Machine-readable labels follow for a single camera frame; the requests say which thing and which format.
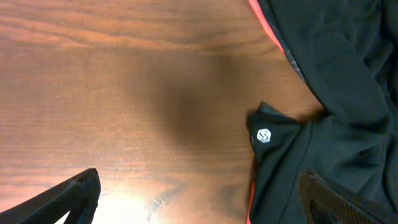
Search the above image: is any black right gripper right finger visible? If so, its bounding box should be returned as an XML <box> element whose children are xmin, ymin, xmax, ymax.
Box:
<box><xmin>298</xmin><ymin>170</ymin><xmax>397</xmax><ymax>224</ymax></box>

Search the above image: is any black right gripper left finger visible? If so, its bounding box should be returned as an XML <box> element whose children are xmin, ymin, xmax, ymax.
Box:
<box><xmin>1</xmin><ymin>168</ymin><xmax>101</xmax><ymax>224</ymax></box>

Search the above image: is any black polo shirt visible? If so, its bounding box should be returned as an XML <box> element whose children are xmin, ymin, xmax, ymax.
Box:
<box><xmin>247</xmin><ymin>0</ymin><xmax>397</xmax><ymax>223</ymax></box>

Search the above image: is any red and black patterned garment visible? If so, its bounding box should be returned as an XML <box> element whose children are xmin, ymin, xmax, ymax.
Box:
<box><xmin>248</xmin><ymin>0</ymin><xmax>305</xmax><ymax>80</ymax></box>

